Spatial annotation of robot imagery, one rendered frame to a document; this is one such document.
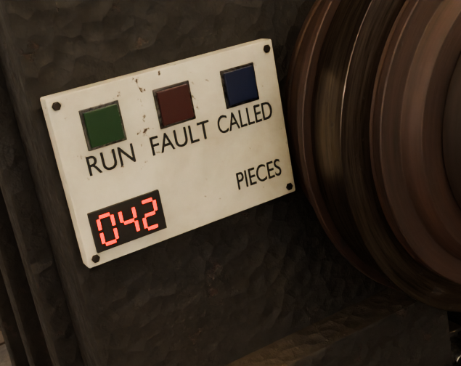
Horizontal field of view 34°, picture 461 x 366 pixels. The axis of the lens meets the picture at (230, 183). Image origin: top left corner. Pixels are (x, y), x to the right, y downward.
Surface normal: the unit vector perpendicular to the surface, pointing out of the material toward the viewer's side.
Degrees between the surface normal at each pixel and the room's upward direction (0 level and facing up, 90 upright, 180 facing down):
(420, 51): 59
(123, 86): 90
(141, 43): 90
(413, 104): 74
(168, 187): 90
